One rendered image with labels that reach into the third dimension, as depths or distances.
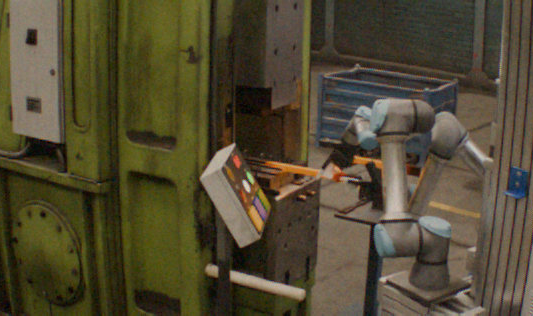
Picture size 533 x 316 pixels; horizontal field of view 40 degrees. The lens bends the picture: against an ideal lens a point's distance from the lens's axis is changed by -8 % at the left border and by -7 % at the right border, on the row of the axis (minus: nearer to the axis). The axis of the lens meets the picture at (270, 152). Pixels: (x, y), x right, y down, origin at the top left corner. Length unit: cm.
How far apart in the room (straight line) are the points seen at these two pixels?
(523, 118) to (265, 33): 114
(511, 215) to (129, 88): 164
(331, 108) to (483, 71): 424
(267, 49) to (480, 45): 823
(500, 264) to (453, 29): 889
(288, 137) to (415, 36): 823
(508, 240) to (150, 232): 157
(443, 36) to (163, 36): 864
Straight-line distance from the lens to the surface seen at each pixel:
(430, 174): 294
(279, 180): 333
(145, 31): 320
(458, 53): 1138
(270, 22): 311
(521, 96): 250
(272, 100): 318
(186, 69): 301
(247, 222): 266
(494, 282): 270
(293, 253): 345
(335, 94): 739
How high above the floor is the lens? 195
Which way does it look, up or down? 15 degrees down
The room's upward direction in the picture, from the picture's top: 1 degrees clockwise
